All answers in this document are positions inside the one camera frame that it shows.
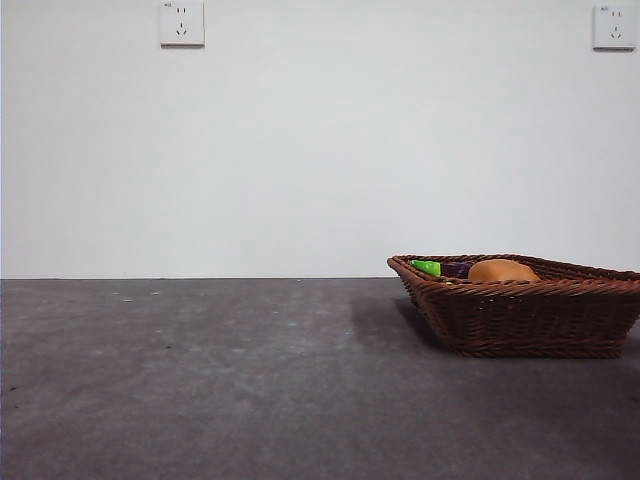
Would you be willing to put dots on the purple eggplant with green stem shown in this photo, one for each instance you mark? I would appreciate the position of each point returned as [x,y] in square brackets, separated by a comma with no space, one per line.
[455,270]

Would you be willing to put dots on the brown potato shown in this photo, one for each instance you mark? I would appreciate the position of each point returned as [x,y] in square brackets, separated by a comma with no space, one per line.
[502,271]

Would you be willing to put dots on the brown wicker basket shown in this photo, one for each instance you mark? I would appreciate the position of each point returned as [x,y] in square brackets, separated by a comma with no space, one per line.
[525,320]

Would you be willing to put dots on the white wall socket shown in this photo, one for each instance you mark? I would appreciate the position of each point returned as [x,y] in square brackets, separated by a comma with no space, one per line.
[614,27]
[182,25]

